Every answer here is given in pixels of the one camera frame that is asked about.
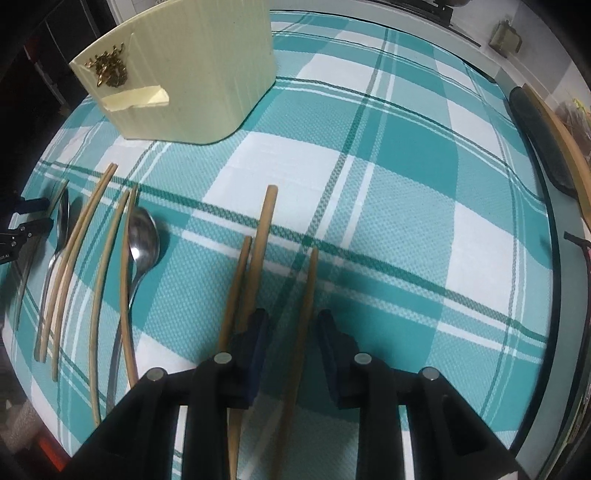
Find steel spoon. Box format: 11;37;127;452
33;187;71;363
106;206;160;413

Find teal checked tablecloth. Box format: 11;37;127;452
1;11;553;479

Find cream utensil holder box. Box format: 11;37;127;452
70;1;276;144

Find wooden cutting board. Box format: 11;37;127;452
523;84;591;227

